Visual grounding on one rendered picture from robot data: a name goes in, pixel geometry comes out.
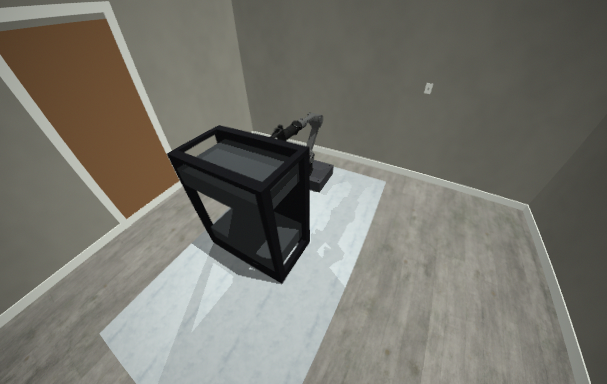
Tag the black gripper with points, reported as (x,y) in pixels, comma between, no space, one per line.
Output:
(284,133)

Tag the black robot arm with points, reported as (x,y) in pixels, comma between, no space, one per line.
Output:
(296,126)

